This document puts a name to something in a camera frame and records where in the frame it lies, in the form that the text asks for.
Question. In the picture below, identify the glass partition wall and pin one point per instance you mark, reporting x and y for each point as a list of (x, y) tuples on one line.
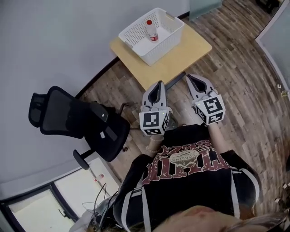
[(276, 29)]

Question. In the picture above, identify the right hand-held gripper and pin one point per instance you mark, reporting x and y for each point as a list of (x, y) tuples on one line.
[(211, 106)]

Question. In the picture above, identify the red-capped clear bottle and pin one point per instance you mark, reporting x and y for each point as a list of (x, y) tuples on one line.
[(151, 30)]

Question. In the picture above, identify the white desk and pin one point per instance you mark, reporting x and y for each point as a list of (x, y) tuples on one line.
[(74, 188)]

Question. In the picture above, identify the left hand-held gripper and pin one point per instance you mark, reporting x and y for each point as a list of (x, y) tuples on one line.
[(150, 120)]

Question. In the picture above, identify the person's face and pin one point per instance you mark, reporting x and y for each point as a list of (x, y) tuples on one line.
[(199, 219)]

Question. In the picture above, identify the person's left forearm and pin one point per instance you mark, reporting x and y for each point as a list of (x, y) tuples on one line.
[(154, 141)]

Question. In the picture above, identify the black mesh office chair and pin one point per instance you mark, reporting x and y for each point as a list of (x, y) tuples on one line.
[(59, 111)]

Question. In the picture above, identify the light wooden table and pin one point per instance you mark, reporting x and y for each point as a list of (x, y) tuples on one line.
[(192, 45)]

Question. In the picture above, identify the white plastic basket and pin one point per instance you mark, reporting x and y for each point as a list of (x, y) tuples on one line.
[(145, 47)]

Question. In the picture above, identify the frosted glass panel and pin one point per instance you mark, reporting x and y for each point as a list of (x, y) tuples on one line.
[(204, 9)]

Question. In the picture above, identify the person's right forearm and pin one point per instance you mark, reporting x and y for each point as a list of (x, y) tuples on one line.
[(218, 138)]

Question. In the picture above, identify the black printed t-shirt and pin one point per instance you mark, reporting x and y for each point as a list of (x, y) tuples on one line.
[(192, 192)]

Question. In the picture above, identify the small red-capped bottle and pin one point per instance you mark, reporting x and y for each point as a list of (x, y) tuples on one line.
[(99, 177)]

